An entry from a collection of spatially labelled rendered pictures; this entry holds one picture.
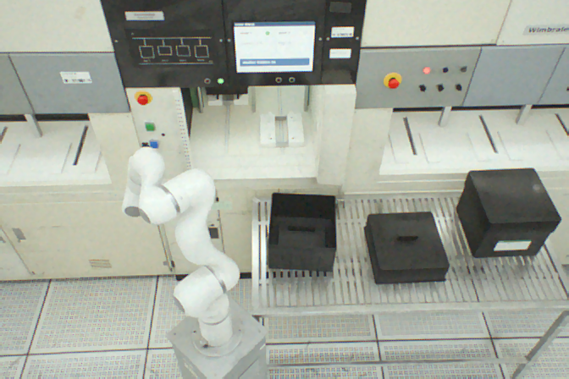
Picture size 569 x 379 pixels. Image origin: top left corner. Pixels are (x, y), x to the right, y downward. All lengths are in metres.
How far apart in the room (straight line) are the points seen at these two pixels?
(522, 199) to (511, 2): 0.80
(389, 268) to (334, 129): 0.60
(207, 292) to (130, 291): 1.47
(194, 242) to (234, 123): 1.19
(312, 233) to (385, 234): 0.32
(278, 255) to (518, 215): 0.97
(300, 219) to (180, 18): 1.04
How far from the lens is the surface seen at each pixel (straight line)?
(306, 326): 3.01
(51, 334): 3.22
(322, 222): 2.42
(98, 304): 3.22
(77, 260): 3.11
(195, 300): 1.77
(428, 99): 2.22
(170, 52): 2.01
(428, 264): 2.26
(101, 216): 2.75
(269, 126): 2.64
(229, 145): 2.60
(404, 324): 3.09
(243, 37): 1.95
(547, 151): 2.87
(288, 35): 1.95
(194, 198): 1.55
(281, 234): 2.37
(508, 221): 2.30
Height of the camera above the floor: 2.70
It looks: 47 degrees down
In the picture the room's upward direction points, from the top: 1 degrees clockwise
